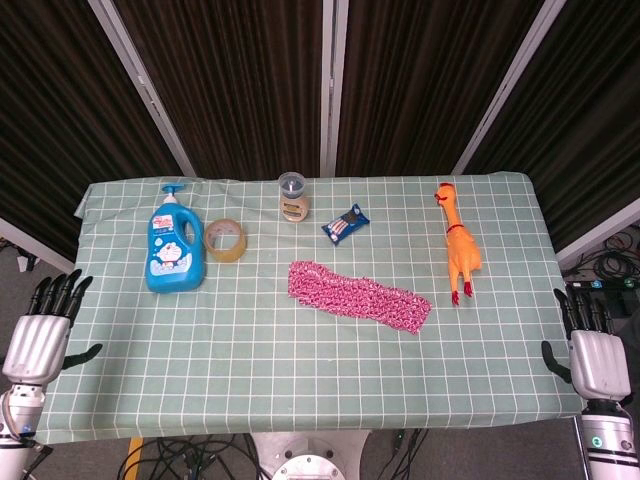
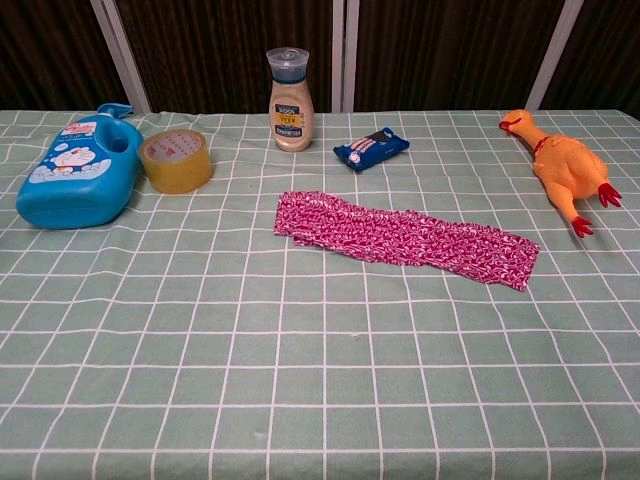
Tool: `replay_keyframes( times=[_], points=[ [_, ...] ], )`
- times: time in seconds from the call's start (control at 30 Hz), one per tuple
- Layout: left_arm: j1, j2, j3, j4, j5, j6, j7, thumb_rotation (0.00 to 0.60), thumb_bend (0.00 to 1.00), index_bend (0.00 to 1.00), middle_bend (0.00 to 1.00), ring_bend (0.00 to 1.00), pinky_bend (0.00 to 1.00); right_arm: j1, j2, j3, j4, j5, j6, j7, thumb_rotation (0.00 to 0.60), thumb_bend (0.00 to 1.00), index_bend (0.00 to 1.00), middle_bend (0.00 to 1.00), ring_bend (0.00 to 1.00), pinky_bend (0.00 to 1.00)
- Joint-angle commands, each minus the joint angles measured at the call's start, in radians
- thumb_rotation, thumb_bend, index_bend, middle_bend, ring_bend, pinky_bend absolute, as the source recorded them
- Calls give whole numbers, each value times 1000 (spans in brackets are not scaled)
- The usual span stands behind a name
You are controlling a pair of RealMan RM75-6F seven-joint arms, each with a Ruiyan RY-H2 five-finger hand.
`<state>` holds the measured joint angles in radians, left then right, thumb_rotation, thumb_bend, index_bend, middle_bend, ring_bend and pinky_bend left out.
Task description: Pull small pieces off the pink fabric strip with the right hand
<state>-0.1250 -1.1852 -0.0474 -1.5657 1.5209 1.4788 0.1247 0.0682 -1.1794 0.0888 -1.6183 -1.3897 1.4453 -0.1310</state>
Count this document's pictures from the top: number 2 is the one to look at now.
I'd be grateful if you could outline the pink knitted cloth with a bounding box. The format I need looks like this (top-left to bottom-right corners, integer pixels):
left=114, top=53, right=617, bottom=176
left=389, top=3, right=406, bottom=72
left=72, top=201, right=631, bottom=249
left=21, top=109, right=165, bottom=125
left=273, top=191, right=542, bottom=293

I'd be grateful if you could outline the blue snack packet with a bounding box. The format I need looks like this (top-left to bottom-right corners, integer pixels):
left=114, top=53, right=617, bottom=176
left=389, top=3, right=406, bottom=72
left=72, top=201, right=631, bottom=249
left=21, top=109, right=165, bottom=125
left=333, top=127, right=411, bottom=174

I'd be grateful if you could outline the beige sauce bottle clear cap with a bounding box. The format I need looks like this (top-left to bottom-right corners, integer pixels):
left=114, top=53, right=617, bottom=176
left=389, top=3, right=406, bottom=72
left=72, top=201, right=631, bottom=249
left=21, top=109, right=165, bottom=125
left=265, top=47, right=315, bottom=151

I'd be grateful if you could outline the clear yellowish tape roll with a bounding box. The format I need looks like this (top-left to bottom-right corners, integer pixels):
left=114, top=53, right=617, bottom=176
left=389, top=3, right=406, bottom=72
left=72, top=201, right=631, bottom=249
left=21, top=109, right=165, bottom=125
left=139, top=128, right=215, bottom=195

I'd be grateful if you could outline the green white checked tablecloth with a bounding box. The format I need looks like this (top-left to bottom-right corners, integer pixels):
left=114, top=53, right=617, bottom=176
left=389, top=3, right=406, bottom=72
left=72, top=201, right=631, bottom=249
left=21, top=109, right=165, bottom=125
left=0, top=108, right=640, bottom=480

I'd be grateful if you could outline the dark ribbed partition panel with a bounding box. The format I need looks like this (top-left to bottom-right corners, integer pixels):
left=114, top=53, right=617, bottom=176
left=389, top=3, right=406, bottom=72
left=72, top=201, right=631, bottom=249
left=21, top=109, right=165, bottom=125
left=539, top=0, right=640, bottom=112
left=353, top=0, right=566, bottom=114
left=102, top=0, right=335, bottom=115
left=0, top=0, right=127, bottom=112

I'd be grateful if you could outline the blue cartoon detergent bottle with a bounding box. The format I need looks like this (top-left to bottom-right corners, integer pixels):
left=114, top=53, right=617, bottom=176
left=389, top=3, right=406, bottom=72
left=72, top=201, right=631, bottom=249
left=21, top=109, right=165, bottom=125
left=15, top=103, right=145, bottom=231

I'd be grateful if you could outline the orange rubber chicken toy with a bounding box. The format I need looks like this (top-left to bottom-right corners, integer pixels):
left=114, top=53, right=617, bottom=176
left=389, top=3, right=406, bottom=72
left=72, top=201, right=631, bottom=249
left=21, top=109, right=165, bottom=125
left=498, top=108, right=624, bottom=239

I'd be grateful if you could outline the white partition frame post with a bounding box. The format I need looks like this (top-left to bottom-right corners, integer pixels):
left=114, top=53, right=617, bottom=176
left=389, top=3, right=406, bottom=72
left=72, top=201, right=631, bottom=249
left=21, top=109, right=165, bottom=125
left=332, top=0, right=360, bottom=114
left=89, top=0, right=152, bottom=114
left=524, top=0, right=585, bottom=111

